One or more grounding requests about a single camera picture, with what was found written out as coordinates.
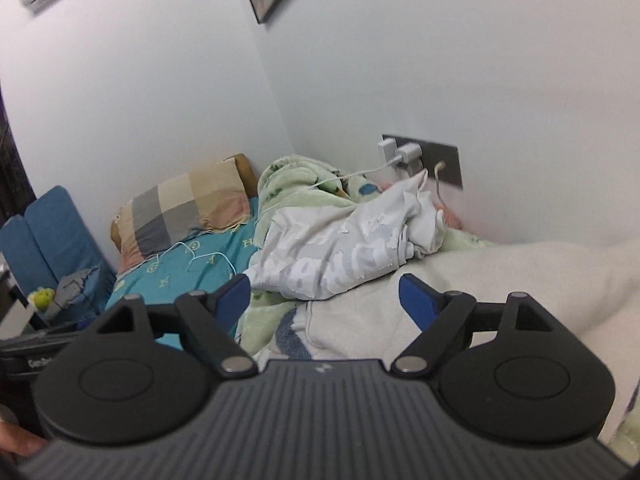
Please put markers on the green fleece blanket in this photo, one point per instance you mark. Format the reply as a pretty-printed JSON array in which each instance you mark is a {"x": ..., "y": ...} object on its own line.
[{"x": 295, "y": 185}]

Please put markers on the grey wall socket panel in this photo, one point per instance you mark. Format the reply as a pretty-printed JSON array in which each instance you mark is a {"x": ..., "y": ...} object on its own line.
[{"x": 445, "y": 165}]

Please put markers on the white table with black legs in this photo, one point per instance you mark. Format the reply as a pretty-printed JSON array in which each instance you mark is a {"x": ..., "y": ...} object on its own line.
[{"x": 20, "y": 310}]

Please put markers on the cream sweatshirt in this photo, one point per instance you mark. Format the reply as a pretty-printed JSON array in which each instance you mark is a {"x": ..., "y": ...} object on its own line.
[{"x": 525, "y": 270}]

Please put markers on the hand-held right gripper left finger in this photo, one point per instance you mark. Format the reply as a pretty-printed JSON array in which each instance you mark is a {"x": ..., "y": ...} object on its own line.
[{"x": 235, "y": 297}]

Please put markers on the grey cloth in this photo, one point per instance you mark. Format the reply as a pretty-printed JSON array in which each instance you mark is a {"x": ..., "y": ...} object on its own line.
[{"x": 77, "y": 285}]

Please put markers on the brown pillow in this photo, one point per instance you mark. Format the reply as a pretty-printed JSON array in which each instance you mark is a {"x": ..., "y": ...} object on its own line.
[{"x": 244, "y": 170}]

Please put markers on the dark glass door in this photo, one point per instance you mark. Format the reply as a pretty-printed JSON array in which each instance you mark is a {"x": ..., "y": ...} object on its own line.
[{"x": 12, "y": 160}]

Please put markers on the white charger plug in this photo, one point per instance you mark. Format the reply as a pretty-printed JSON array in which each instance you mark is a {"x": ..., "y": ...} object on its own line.
[
  {"x": 410, "y": 155},
  {"x": 386, "y": 151}
]

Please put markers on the plaid pillow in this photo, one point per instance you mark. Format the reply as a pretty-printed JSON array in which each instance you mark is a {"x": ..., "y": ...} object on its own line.
[{"x": 185, "y": 205}]

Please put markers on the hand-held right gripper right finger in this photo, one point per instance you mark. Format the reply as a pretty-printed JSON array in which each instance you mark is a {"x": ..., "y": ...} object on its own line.
[{"x": 414, "y": 297}]

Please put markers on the pink cloth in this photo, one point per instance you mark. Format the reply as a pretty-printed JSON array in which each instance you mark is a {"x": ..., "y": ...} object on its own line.
[{"x": 450, "y": 217}]

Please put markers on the blue covered chair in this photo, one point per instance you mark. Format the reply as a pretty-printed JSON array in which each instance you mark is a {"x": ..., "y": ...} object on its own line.
[
  {"x": 65, "y": 230},
  {"x": 17, "y": 245}
]

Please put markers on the white printed shirt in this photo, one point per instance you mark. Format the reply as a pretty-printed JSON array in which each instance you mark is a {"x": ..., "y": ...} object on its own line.
[{"x": 350, "y": 245}]

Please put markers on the person's left hand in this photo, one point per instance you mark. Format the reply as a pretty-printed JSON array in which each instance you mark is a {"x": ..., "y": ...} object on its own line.
[{"x": 17, "y": 440}]

